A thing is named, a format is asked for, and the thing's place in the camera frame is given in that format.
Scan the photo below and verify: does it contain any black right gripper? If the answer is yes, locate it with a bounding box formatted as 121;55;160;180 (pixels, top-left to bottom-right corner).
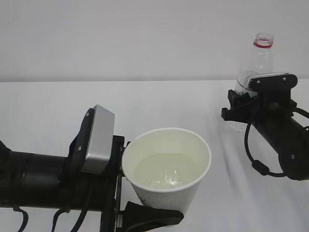
221;89;299;131

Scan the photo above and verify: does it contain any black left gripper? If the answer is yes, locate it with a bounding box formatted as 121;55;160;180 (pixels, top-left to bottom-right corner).
57;135;183;232

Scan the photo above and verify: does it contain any white paper cup green logo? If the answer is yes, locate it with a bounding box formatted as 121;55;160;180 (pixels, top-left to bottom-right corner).
122;128;211;214

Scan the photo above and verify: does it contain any clear Nongfu Spring water bottle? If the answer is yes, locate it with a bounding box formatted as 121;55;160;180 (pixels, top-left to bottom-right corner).
234;32;274;98

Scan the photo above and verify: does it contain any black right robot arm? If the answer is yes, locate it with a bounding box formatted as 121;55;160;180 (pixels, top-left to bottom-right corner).
221;89;309;181

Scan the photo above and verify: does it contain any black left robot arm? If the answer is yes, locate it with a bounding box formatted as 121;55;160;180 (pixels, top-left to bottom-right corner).
0;135;184;232

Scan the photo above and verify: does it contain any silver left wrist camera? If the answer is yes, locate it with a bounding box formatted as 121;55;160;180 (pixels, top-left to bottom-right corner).
69;104;115;175

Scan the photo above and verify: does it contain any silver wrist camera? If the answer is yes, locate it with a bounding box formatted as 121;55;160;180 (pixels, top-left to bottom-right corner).
69;104;115;175
246;72;298;93

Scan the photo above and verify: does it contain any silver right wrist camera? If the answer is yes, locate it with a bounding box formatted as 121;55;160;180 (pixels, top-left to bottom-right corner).
246;72;298;93

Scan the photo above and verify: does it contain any black left camera cable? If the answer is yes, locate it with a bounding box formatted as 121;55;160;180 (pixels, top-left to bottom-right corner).
13;177;94;232

